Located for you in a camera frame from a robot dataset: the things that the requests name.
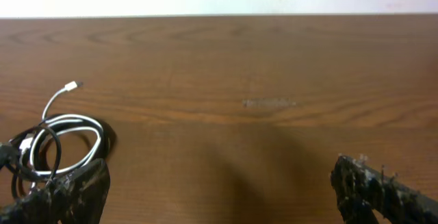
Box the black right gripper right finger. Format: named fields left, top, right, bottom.
left=330, top=155, right=437, bottom=224

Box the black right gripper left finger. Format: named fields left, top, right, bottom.
left=1, top=159, right=110, bottom=224

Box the black USB cable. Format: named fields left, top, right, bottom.
left=0, top=113, right=117, bottom=200

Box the white USB cable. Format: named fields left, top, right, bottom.
left=18, top=81, right=105, bottom=189

